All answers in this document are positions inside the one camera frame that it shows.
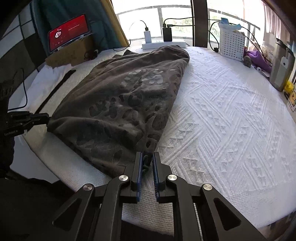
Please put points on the dark window frame post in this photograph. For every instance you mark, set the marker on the dark window frame post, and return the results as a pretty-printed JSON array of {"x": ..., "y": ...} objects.
[{"x": 200, "y": 23}]

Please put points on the teal yellow curtain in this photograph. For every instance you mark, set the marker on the teal yellow curtain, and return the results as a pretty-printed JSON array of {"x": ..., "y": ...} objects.
[{"x": 100, "y": 15}]

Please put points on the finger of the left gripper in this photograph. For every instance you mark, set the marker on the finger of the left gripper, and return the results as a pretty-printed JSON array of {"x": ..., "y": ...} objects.
[{"x": 38, "y": 119}]

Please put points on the black charger adapter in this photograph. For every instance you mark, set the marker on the black charger adapter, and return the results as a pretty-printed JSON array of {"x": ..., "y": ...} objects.
[{"x": 167, "y": 35}]

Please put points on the white charger adapter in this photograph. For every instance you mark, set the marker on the white charger adapter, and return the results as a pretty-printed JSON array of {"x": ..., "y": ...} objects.
[{"x": 147, "y": 37}]

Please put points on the red screen tablet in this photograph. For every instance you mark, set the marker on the red screen tablet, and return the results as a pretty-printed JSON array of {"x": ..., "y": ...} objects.
[{"x": 68, "y": 32}]

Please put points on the white power strip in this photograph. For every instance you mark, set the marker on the white power strip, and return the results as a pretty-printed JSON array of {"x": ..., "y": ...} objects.
[{"x": 155, "y": 44}]

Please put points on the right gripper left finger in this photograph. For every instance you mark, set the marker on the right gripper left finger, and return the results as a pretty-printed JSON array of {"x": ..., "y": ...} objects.
[{"x": 94, "y": 213}]

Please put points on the white textured bedspread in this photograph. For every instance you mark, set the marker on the white textured bedspread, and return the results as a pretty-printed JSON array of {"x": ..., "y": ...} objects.
[{"x": 228, "y": 127}]

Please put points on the brown cardboard box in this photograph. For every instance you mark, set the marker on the brown cardboard box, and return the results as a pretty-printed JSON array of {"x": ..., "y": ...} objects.
[{"x": 75, "y": 53}]

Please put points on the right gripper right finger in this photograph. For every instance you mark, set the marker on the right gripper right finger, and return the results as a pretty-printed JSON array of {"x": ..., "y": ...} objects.
[{"x": 199, "y": 212}]

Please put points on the white perforated basket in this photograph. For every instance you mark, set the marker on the white perforated basket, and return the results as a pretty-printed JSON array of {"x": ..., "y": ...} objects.
[{"x": 232, "y": 41}]

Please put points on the grey thermos bottle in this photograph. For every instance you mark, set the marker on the grey thermos bottle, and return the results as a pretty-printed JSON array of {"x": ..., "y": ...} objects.
[{"x": 283, "y": 62}]

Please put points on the dark grey leopard garment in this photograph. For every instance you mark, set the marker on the dark grey leopard garment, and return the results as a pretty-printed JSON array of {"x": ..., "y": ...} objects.
[{"x": 121, "y": 107}]

